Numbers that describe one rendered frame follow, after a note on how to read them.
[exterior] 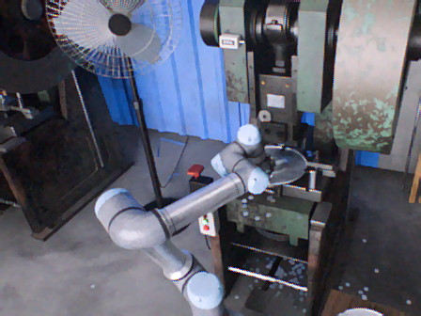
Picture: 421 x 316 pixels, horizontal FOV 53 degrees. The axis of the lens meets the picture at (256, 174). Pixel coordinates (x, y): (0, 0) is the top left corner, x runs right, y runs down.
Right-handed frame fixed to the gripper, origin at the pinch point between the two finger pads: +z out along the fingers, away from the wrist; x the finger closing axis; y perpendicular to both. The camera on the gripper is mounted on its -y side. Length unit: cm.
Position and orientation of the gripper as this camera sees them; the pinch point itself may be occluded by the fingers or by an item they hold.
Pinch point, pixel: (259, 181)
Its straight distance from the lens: 168.1
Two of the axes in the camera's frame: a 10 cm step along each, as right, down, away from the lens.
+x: 2.8, -8.5, 4.4
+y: 9.4, 1.6, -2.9
